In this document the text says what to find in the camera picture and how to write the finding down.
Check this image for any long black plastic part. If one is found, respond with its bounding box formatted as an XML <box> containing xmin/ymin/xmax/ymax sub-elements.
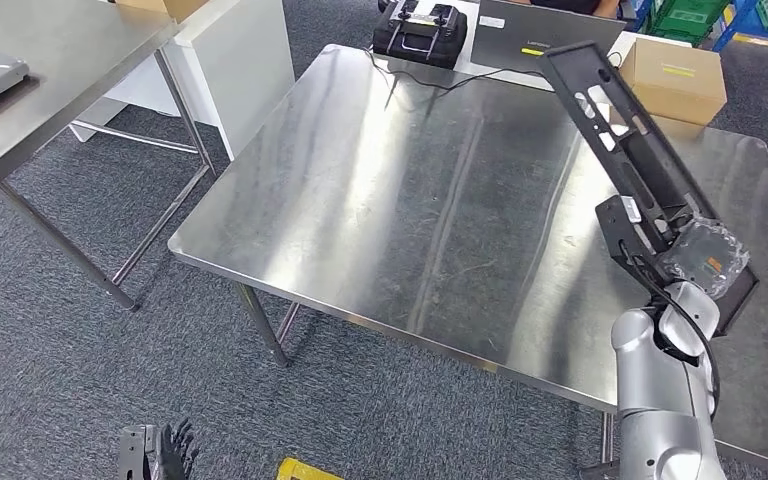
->
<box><xmin>537</xmin><ymin>40</ymin><xmax>761</xmax><ymax>337</ymax></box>

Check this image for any stainless steel workbench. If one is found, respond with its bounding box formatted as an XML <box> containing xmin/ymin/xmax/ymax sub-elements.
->
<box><xmin>167</xmin><ymin>42</ymin><xmax>768</xmax><ymax>480</ymax></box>

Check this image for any black equipment case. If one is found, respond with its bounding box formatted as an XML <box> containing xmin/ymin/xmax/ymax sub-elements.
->
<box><xmin>371</xmin><ymin>0</ymin><xmax>469</xmax><ymax>71</ymax></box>

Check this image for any white cabinet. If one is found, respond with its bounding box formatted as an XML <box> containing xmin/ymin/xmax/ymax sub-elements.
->
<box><xmin>67</xmin><ymin>0</ymin><xmax>297</xmax><ymax>162</ymax></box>

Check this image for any yellow floor tape square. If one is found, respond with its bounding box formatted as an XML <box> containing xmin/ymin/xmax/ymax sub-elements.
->
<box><xmin>275</xmin><ymin>457</ymin><xmax>346</xmax><ymax>480</ymax></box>

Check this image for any grey laptop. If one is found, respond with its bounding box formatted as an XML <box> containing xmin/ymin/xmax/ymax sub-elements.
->
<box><xmin>469</xmin><ymin>0</ymin><xmax>628</xmax><ymax>75</ymax></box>

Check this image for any person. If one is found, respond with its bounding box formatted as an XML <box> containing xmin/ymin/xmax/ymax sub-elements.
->
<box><xmin>528</xmin><ymin>0</ymin><xmax>624</xmax><ymax>20</ymax></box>

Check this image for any brown cardboard box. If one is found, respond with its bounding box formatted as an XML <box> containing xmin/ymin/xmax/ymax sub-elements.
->
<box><xmin>114</xmin><ymin>0</ymin><xmax>212</xmax><ymax>25</ymax></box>

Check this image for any cardboard box with yellow label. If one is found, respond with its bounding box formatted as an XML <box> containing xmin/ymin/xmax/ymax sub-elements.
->
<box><xmin>617</xmin><ymin>37</ymin><xmax>729</xmax><ymax>128</ymax></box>

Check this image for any clear plastic hand wrap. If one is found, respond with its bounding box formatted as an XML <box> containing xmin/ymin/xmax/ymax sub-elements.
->
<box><xmin>655</xmin><ymin>217</ymin><xmax>752</xmax><ymax>301</ymax></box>

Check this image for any stainless steel table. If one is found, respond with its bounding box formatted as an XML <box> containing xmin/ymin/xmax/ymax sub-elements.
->
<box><xmin>0</xmin><ymin>0</ymin><xmax>218</xmax><ymax>314</ymax></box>

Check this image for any black power cable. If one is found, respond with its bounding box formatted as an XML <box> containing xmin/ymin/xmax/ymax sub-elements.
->
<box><xmin>360</xmin><ymin>46</ymin><xmax>624</xmax><ymax>94</ymax></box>

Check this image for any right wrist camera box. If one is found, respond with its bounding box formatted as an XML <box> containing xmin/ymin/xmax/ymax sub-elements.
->
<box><xmin>593</xmin><ymin>194</ymin><xmax>675</xmax><ymax>287</ymax></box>

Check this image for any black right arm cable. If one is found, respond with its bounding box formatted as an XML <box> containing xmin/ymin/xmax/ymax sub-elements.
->
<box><xmin>619</xmin><ymin>241</ymin><xmax>723</xmax><ymax>420</ymax></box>

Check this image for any blue metal frame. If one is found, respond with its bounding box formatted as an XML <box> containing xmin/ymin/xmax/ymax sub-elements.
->
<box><xmin>629</xmin><ymin>0</ymin><xmax>768</xmax><ymax>56</ymax></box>

